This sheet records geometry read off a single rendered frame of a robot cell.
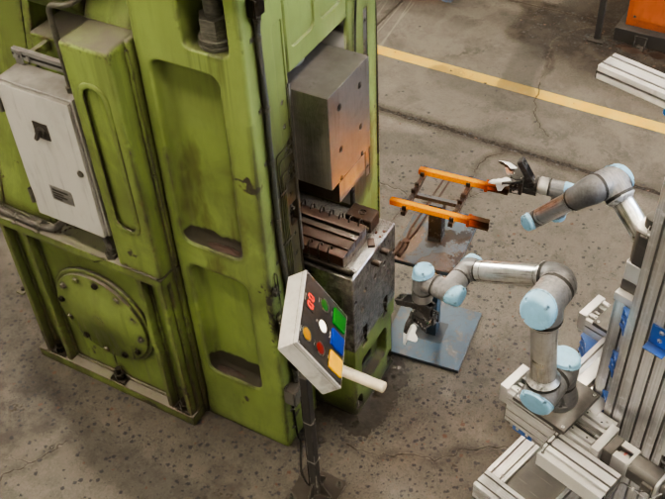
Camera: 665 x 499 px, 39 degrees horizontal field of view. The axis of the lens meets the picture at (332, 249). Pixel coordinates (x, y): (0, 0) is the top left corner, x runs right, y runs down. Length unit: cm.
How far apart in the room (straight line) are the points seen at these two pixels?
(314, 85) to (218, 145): 39
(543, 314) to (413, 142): 309
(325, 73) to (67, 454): 219
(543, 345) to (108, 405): 231
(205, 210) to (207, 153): 29
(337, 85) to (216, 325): 130
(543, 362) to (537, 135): 304
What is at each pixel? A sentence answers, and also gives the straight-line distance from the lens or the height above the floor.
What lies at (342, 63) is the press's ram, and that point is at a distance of 332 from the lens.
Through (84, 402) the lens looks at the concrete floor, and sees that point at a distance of 466.
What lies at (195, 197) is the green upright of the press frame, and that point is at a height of 131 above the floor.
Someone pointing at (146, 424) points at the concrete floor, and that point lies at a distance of 450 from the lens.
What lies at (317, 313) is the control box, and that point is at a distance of 329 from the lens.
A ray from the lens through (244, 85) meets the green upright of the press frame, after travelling 296.
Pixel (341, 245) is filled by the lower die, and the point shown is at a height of 99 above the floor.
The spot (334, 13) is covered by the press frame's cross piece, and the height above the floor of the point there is 189.
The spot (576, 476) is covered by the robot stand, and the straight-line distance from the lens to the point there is 342.
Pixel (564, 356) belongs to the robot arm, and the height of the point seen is 105.
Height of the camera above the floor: 356
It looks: 44 degrees down
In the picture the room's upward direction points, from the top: 3 degrees counter-clockwise
